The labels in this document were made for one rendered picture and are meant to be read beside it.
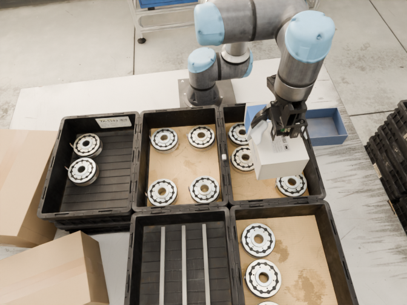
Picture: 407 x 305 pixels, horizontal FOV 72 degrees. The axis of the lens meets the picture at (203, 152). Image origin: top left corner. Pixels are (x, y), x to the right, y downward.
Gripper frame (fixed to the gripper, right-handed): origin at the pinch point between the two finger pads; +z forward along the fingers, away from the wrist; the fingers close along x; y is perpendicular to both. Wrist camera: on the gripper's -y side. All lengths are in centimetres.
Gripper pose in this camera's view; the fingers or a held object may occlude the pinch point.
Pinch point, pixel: (274, 134)
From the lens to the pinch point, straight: 78.8
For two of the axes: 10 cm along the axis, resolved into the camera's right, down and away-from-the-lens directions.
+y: 1.1, 8.6, -5.0
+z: 0.5, 5.0, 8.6
